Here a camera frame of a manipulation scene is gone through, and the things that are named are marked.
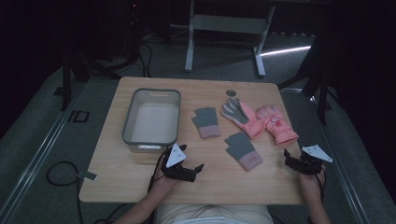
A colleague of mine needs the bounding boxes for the white metal desk frame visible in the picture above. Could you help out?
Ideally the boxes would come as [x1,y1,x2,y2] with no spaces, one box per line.
[184,0,276,78]

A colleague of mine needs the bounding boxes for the grey cable plug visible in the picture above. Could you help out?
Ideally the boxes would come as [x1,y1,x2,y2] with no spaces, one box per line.
[76,171,98,182]

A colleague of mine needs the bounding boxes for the right hand-held gripper cable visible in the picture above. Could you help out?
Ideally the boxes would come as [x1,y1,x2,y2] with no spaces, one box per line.
[313,172,328,203]

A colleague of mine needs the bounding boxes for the person's left hand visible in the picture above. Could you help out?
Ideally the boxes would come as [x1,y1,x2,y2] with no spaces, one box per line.
[150,164,178,195]

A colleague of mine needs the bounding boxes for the pink ski glove printed back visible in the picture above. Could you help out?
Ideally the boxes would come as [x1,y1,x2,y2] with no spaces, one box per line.
[255,105,300,147]

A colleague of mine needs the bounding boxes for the black floor cable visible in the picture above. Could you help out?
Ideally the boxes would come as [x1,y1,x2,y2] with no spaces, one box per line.
[46,161,85,224]

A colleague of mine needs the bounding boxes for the black metal stand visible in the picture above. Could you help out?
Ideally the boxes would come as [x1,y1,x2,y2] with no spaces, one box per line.
[277,31,342,126]
[60,0,141,112]

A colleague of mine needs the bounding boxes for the metal floor rail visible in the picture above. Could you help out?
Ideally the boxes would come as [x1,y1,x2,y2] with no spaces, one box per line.
[0,81,88,224]
[311,92,372,224]

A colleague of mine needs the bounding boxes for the hand-held gripper cable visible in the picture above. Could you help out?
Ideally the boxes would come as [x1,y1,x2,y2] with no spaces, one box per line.
[313,172,328,203]
[147,151,171,194]

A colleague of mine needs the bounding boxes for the person's right hand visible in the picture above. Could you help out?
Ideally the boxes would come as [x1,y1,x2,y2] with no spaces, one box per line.
[298,166,327,201]

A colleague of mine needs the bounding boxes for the left hand-held gripper cable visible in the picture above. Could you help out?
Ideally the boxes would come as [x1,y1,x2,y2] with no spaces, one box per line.
[147,151,171,194]

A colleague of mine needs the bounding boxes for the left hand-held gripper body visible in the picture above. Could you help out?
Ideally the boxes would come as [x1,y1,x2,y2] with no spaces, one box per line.
[160,143,198,183]

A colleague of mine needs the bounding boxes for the grey pink sock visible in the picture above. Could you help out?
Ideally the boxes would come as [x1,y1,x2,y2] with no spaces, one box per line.
[191,106,222,140]

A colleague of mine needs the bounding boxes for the person's light clothing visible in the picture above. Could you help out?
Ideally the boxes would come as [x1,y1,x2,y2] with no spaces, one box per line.
[154,203,275,224]

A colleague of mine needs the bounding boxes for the black background cables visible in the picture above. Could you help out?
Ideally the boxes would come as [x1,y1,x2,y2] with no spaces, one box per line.
[136,38,154,78]

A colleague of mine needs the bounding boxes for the pink ski glove grey palm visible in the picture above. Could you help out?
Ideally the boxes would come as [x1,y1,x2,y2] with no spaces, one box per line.
[221,97,265,140]

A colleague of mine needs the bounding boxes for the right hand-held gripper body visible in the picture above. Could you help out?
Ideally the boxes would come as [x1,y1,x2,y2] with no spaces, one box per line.
[292,144,333,175]

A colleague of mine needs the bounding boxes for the clear plastic bin grey rim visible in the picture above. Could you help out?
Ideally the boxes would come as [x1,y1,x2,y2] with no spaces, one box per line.
[121,88,182,154]

